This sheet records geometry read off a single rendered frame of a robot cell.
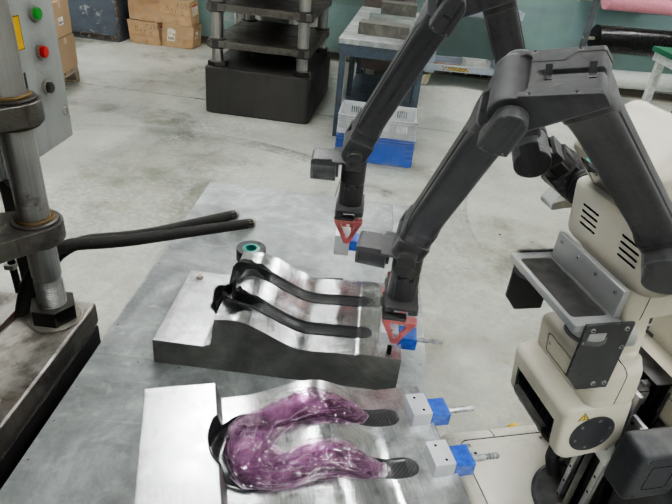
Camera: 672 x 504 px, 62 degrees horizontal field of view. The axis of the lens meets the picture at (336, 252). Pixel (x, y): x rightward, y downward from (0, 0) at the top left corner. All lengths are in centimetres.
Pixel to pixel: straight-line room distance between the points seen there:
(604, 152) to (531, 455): 129
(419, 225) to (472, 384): 161
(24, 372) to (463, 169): 94
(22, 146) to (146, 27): 666
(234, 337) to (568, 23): 690
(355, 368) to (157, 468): 43
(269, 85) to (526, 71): 442
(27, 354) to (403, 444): 79
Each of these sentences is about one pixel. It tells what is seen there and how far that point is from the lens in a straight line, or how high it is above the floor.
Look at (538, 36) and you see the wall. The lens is 763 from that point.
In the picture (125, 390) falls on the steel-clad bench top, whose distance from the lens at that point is 119.
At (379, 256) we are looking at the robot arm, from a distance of 104.
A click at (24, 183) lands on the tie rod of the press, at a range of 123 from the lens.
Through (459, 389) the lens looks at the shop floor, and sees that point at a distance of 243.
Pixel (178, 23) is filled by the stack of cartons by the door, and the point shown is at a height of 29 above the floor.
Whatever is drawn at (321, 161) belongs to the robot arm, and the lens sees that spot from 127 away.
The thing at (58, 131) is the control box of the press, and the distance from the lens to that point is 156.
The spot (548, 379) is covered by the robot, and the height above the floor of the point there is 80.
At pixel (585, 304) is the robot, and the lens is 116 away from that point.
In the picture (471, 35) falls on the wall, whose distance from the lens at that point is 752.
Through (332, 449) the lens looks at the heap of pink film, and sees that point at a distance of 92.
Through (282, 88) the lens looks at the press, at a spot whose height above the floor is 30.
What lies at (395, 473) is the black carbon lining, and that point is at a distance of 99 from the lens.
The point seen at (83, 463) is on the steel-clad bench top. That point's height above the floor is 80.
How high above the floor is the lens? 163
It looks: 31 degrees down
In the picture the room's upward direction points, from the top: 6 degrees clockwise
